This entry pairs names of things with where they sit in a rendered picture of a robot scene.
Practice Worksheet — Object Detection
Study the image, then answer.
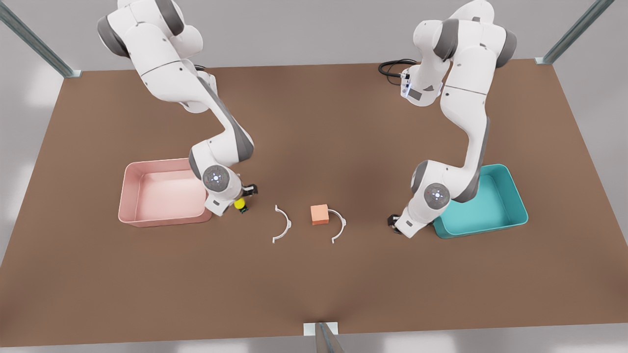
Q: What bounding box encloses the black cable loop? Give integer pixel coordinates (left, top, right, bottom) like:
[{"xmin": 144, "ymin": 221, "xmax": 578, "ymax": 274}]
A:
[{"xmin": 378, "ymin": 59, "xmax": 419, "ymax": 87}]

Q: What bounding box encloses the silver frame post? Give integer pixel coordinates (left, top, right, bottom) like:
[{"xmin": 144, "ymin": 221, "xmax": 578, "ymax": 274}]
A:
[
  {"xmin": 303, "ymin": 322, "xmax": 345, "ymax": 353},
  {"xmin": 0, "ymin": 4, "xmax": 82, "ymax": 79},
  {"xmin": 535, "ymin": 0, "xmax": 616, "ymax": 66}
]

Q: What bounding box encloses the pink storage box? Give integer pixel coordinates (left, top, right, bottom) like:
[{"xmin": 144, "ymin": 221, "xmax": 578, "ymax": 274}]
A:
[{"xmin": 118, "ymin": 158, "xmax": 213, "ymax": 228}]

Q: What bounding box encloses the blue storage box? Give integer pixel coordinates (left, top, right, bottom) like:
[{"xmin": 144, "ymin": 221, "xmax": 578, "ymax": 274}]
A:
[{"xmin": 432, "ymin": 164, "xmax": 529, "ymax": 240}]

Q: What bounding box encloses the white curved clip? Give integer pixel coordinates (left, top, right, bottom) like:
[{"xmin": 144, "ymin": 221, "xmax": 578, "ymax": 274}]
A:
[
  {"xmin": 272, "ymin": 205, "xmax": 293, "ymax": 244},
  {"xmin": 328, "ymin": 209, "xmax": 347, "ymax": 244}
]

